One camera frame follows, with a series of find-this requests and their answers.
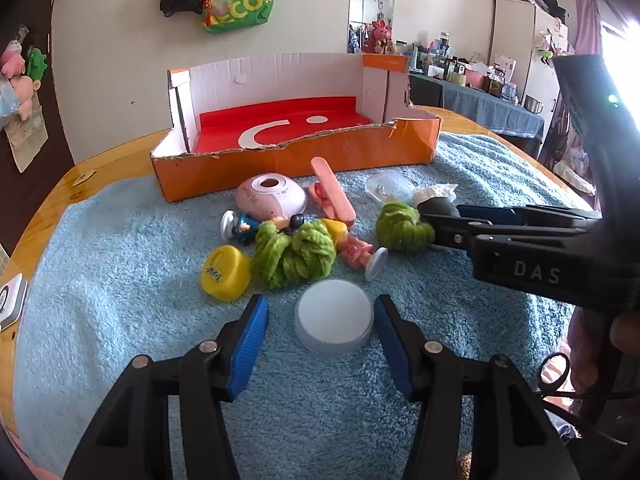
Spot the green plush toy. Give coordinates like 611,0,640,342
26,47,48,81

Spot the pink plush toy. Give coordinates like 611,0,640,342
10,74,43,121
0,40,26,78

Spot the black roll with white paper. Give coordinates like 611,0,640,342
411,184,461,218

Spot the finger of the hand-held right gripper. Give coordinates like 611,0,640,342
423,212,501,257
456,204,603,233

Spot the blue-covered side table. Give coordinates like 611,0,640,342
407,70,546,156

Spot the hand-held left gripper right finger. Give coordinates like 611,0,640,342
372,294,581,480

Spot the hanging paper sheet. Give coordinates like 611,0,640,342
5,110,49,173

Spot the blonde pink figurine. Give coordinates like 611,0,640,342
320,217,388,282

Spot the pink round device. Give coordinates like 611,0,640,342
235,172,308,218

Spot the yellow round cap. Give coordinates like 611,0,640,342
200,245,252,302

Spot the large green yarn bundle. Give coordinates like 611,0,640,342
251,220,337,290

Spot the white square device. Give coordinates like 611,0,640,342
0,274,28,331

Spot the small clear plastic box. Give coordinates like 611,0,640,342
365,170,417,206

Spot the person's right hand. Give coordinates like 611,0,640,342
570,305,640,396

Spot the white cabinet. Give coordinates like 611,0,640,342
487,0,576,111

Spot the small green yarn ball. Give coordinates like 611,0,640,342
376,201,436,253

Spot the purple curtain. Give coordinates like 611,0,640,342
572,0,603,56

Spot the pink rabbit plush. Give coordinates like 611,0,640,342
361,19,396,55

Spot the light blue towel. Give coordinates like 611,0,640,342
12,132,591,480

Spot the dark-haired blue figurine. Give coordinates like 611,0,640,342
221,210,306,247

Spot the orange cardboard box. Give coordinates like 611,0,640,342
150,52,443,203

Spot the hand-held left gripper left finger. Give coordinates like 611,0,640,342
65,294,271,480

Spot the pink plastic clip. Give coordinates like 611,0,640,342
307,156,357,226

